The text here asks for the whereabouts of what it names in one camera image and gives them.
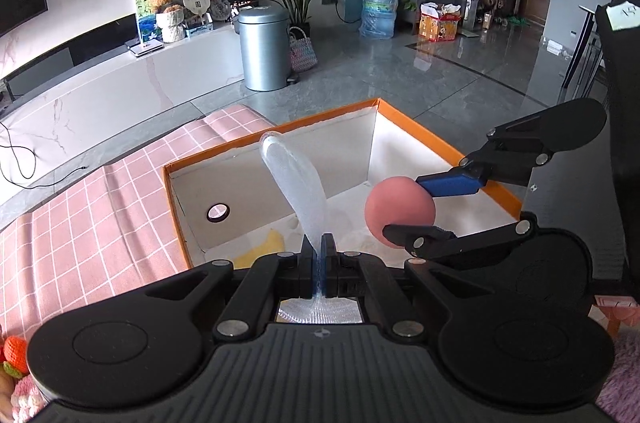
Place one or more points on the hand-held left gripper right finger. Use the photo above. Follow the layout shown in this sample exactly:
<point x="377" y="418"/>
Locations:
<point x="330" y="268"/>

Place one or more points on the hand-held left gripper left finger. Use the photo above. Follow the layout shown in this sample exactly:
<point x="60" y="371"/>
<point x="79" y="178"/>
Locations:
<point x="309" y="268"/>

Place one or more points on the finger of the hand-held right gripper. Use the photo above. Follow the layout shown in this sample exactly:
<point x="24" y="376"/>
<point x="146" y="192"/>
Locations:
<point x="415" y="234"/>
<point x="450" y="184"/>

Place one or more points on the pink peach toy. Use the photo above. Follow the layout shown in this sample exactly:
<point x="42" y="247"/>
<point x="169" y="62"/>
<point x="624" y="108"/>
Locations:
<point x="395" y="208"/>

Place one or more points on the pale yellow plush toy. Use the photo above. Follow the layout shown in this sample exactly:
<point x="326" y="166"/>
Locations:
<point x="262" y="250"/>

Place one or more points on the translucent white plastic bag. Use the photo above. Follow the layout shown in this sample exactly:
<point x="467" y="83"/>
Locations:
<point x="300" y="193"/>

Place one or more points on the orange cardboard box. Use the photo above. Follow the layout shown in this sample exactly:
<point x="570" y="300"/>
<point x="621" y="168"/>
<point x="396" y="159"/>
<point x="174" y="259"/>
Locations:
<point x="240" y="183"/>

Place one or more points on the black dining chair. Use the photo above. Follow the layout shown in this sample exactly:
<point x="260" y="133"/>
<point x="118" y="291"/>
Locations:
<point x="582" y="53"/>

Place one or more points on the orange gift box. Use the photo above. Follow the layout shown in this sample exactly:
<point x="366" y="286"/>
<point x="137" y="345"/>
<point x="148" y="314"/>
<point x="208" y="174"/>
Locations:
<point x="440" y="25"/>

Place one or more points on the blue water bottle with pump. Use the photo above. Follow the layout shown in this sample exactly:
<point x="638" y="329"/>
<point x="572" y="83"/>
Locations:
<point x="378" y="13"/>

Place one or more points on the pink fluffy cloth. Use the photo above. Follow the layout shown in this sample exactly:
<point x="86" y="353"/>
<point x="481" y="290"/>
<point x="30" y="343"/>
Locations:
<point x="622" y="373"/>

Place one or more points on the woven basket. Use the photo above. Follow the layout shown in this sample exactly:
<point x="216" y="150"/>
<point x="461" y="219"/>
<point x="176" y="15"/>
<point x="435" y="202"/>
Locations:
<point x="302" y="53"/>

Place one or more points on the pink checked tablecloth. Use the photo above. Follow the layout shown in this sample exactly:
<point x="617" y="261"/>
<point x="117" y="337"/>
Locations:
<point x="100" y="228"/>

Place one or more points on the silver trash can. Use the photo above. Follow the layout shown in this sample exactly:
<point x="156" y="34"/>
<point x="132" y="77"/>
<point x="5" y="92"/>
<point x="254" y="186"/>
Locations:
<point x="265" y="53"/>

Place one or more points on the white marble television console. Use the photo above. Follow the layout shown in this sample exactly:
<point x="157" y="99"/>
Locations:
<point x="125" y="88"/>

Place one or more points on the white flat box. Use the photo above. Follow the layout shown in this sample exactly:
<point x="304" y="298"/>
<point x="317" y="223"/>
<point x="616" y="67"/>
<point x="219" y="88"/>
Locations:
<point x="144" y="47"/>

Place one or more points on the white knitted pot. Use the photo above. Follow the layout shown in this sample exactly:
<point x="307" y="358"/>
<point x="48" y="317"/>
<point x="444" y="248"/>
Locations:
<point x="171" y="28"/>

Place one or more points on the decorative plate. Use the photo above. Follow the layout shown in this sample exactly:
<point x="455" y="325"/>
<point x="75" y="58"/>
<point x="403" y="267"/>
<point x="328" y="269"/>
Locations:
<point x="219" y="5"/>

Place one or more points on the green and blue painting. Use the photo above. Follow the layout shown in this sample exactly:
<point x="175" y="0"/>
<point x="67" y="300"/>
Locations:
<point x="147" y="28"/>

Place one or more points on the round paper fan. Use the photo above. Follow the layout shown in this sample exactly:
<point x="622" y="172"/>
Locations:
<point x="196" y="0"/>

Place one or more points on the small brown teddy bear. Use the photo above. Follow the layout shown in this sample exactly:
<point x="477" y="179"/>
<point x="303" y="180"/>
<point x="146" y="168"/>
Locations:
<point x="173" y="9"/>

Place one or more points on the red strawberry toy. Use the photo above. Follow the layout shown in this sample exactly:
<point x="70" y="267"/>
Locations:
<point x="14" y="353"/>

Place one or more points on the pink knitted toy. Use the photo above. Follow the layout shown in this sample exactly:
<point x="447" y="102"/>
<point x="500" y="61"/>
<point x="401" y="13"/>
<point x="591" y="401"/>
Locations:
<point x="27" y="400"/>

